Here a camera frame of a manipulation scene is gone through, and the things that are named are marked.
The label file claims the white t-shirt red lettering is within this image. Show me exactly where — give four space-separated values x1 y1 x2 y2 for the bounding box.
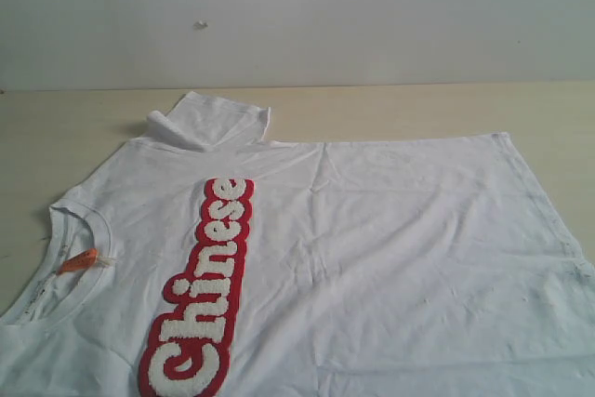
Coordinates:
1 93 594 396

